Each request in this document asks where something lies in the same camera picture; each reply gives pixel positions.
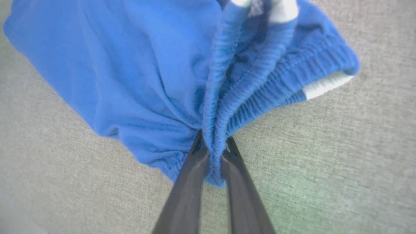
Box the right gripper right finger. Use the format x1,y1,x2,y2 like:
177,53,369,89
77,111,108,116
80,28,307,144
221,136,277,234

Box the grey fabric sofa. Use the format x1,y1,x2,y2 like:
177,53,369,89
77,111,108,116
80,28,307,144
0,0,416,234

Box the blue shorts with white trim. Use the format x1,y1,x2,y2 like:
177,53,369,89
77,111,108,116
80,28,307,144
3,0,360,188

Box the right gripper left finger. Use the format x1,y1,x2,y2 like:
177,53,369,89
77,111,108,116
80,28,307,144
152,129,210,234

